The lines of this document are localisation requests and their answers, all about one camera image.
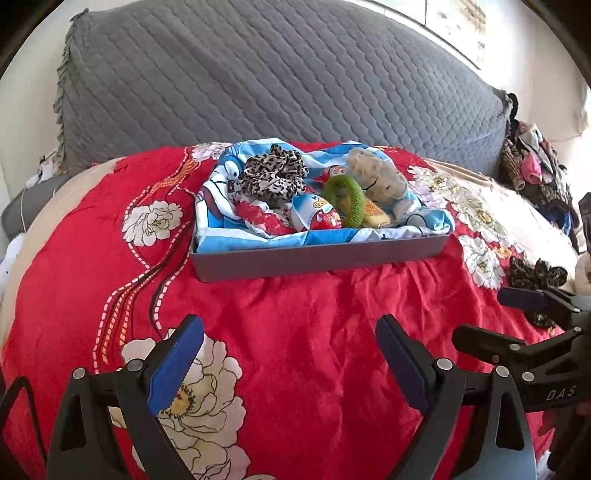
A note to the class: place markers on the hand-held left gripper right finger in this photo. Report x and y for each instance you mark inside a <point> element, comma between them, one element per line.
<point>401,364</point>

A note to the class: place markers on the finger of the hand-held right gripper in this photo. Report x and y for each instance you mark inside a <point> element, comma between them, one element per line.
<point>489,344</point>
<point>521,299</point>

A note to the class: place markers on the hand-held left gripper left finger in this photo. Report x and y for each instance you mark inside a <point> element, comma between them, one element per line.
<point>178,360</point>

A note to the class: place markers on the dark leopard print scrunchie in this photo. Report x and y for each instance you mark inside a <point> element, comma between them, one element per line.
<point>531,272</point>

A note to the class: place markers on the gray storage box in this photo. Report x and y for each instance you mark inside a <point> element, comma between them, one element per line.
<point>323,261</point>

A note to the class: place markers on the blue white toy egg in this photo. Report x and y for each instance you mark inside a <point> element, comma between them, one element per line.
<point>314,214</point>

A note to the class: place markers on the cream sheer scrunchie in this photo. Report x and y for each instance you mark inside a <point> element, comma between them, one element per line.
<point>378,177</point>

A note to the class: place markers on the orange snack packet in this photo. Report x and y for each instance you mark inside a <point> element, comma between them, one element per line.
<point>333,171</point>

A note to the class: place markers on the black white leopard scrunchie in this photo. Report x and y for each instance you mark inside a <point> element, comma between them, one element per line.
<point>272,173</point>

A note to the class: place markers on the red floral blanket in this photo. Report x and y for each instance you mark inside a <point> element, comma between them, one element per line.
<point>286,323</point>

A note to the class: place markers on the pile of clothes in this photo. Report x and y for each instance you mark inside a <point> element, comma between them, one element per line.
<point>535,175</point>

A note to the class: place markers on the yellow snack packet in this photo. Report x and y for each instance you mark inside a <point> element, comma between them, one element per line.
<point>381,214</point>

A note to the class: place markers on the blue striped cartoon cloth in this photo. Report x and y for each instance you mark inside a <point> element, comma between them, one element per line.
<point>217,212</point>

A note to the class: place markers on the red cherry print scrunchie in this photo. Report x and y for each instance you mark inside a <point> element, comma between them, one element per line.
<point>263,217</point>

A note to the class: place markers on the white floral bed sheet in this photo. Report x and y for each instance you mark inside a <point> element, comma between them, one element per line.
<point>11,263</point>

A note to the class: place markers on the gray padded bed edge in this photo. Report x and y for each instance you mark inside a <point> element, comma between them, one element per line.
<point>32,205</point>

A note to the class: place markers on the gray quilted cover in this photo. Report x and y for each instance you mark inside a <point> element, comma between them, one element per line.
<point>277,78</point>

